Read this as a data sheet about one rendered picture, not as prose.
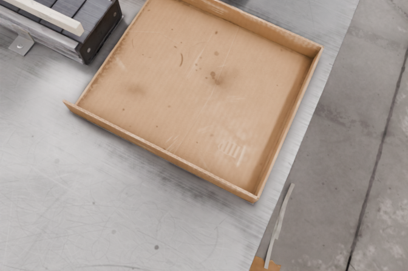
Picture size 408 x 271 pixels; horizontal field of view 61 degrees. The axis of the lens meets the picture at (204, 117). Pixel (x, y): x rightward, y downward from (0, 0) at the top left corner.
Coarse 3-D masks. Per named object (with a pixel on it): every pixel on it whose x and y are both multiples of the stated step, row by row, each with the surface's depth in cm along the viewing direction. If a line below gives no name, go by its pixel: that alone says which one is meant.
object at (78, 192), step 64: (128, 0) 59; (256, 0) 61; (320, 0) 61; (0, 64) 54; (64, 64) 54; (320, 64) 57; (0, 128) 50; (64, 128) 51; (0, 192) 47; (64, 192) 48; (128, 192) 48; (192, 192) 48; (0, 256) 44; (64, 256) 45; (128, 256) 45; (192, 256) 46
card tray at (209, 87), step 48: (192, 0) 58; (144, 48) 56; (192, 48) 56; (240, 48) 57; (288, 48) 57; (96, 96) 52; (144, 96) 53; (192, 96) 53; (240, 96) 54; (288, 96) 54; (144, 144) 47; (192, 144) 50; (240, 144) 51; (240, 192) 45
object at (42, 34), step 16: (112, 0) 54; (0, 16) 54; (16, 16) 52; (112, 16) 55; (32, 32) 53; (48, 32) 51; (96, 32) 53; (64, 48) 52; (80, 48) 50; (96, 48) 55
